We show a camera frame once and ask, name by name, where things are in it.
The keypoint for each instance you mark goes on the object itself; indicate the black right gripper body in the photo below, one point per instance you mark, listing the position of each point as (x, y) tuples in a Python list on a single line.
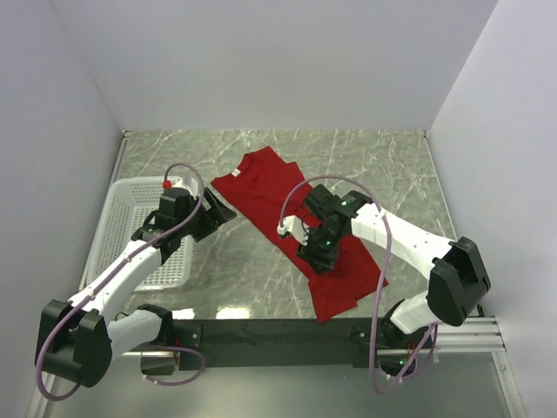
[(323, 246)]

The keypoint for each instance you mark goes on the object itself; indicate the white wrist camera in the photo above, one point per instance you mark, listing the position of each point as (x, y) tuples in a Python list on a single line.
[(187, 183), (292, 226)]

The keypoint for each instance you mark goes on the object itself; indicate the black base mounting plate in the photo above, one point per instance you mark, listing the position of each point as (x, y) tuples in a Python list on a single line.
[(274, 342)]

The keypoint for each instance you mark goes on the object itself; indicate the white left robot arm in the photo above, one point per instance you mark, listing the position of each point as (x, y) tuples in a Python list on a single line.
[(79, 338)]

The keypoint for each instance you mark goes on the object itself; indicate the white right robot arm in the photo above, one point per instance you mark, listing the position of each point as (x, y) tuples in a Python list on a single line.
[(455, 272)]

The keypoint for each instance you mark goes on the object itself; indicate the aluminium frame rail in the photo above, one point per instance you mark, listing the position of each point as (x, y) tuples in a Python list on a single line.
[(468, 374)]

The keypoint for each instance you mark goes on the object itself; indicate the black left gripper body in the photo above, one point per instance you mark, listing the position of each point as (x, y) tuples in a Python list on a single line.
[(204, 221)]

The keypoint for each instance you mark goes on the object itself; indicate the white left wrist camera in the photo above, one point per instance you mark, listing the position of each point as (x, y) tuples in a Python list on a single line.
[(187, 183)]

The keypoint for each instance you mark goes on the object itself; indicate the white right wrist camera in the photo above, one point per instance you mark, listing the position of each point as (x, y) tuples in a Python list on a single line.
[(292, 226)]

